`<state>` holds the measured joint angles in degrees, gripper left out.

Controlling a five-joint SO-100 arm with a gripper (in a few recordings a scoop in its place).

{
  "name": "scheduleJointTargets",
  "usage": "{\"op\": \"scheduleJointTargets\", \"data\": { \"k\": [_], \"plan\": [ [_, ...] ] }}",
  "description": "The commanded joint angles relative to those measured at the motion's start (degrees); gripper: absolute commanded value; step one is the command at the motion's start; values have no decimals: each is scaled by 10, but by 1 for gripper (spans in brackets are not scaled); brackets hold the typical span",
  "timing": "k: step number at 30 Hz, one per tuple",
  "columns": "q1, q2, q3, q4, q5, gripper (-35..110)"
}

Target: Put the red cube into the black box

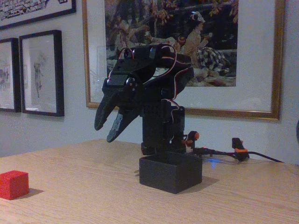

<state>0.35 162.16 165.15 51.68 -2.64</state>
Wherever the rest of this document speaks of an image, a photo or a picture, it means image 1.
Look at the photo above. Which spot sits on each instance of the black framed faint drawing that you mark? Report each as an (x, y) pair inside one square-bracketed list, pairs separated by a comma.
[(7, 74)]

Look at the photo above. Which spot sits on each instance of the black box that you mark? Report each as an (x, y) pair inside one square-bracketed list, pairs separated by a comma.
[(170, 172)]

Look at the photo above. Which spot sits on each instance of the gold framed painting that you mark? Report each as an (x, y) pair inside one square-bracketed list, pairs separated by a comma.
[(254, 70)]

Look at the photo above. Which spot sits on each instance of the motor controller board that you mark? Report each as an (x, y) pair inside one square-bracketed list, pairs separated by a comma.
[(190, 149)]

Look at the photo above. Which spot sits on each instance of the black clamp round orange knob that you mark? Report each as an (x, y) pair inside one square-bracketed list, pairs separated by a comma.
[(192, 137)]

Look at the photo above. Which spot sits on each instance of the black clamp orange band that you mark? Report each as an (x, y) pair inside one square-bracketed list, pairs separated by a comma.
[(239, 149)]

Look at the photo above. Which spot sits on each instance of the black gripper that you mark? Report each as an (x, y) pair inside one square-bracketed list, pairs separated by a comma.
[(121, 94)]

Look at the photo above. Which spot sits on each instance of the black framed line print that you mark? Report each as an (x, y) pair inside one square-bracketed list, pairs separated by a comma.
[(35, 9)]

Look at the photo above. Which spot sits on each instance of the red cube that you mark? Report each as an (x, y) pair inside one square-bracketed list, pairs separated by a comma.
[(12, 184)]

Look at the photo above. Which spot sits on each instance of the dark round object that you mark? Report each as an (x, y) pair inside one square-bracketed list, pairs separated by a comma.
[(297, 130)]

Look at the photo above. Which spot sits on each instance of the black framed figure sketch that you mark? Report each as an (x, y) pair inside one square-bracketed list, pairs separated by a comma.
[(42, 72)]

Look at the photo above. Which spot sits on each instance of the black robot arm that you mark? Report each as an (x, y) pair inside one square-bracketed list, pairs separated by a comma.
[(163, 116)]

